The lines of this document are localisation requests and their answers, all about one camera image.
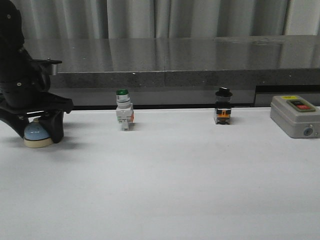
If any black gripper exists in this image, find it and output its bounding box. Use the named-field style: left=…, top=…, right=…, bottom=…
left=0, top=58, right=73, bottom=144

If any blue call bell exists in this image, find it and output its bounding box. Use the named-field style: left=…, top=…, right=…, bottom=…
left=23, top=117, right=53, bottom=148

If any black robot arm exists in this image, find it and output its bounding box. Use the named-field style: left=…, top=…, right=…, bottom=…
left=0, top=0, right=74, bottom=148

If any white curtain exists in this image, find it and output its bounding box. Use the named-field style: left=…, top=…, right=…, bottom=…
left=14, top=0, right=320, bottom=39

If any grey push button box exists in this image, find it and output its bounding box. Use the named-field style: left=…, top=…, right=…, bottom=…
left=270, top=95, right=320, bottom=139

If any green pushbutton switch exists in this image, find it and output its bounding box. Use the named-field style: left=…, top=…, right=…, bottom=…
left=116, top=89, right=134, bottom=131

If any black selector switch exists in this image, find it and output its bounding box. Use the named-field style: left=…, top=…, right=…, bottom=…
left=213, top=87, right=233, bottom=125

